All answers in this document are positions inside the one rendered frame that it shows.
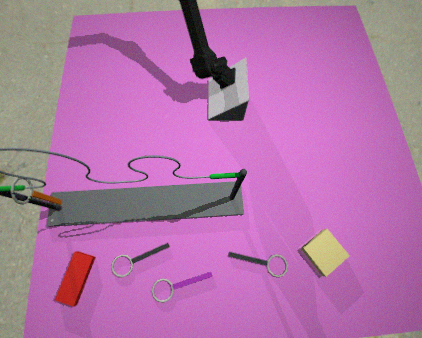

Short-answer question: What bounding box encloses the grey ring with dark grey handle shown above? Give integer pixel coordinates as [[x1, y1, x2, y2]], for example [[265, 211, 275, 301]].
[[111, 243, 169, 278], [229, 252, 288, 277]]

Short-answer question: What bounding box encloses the red rectangular block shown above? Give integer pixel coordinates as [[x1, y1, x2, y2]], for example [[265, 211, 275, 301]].
[[54, 252, 96, 307]]

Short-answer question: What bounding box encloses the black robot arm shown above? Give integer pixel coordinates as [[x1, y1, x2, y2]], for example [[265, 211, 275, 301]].
[[179, 0, 236, 89]]

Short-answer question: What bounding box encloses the grey ring with purple handle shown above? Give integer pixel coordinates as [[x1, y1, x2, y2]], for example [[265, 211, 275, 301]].
[[152, 272, 212, 303]]

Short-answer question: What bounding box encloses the pale yellow square block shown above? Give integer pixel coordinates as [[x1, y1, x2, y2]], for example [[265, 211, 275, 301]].
[[301, 228, 350, 277]]

